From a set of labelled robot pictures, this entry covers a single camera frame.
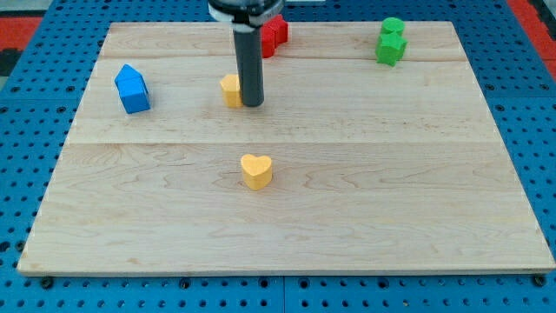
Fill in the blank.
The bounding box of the wooden board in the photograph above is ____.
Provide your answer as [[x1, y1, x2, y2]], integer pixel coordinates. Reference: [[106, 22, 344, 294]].
[[17, 22, 555, 277]]

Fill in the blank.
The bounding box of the red rear block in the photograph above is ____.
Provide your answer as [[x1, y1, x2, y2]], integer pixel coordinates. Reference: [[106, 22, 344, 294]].
[[265, 14, 288, 47]]

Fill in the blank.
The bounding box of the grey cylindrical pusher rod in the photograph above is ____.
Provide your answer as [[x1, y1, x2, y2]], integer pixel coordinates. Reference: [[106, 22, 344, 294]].
[[232, 26, 264, 107]]

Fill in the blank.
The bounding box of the blue cube block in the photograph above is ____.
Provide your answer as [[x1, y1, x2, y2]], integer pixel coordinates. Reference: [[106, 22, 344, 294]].
[[117, 78, 150, 114]]

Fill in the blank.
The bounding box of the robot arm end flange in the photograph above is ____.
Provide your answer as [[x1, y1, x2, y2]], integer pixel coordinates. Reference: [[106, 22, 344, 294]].
[[208, 0, 285, 28]]

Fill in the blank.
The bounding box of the red front block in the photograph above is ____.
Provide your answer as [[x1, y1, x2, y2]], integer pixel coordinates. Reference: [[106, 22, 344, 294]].
[[261, 26, 275, 58]]

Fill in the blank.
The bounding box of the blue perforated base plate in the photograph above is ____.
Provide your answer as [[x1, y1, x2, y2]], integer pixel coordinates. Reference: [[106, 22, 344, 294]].
[[1, 1, 555, 312]]

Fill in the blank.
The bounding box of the yellow heart block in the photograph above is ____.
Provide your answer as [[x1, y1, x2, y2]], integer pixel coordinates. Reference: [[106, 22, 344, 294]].
[[241, 154, 273, 190]]

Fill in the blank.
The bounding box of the red block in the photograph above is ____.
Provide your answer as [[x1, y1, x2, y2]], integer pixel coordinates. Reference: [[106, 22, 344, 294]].
[[261, 26, 275, 58], [265, 14, 288, 47]]

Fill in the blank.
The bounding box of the green star block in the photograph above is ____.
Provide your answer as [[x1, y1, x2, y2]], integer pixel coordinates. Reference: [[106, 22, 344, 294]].
[[375, 32, 407, 67]]

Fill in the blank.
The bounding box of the green cylinder block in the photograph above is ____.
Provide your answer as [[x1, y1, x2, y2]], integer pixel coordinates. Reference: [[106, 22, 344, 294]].
[[381, 17, 405, 36]]

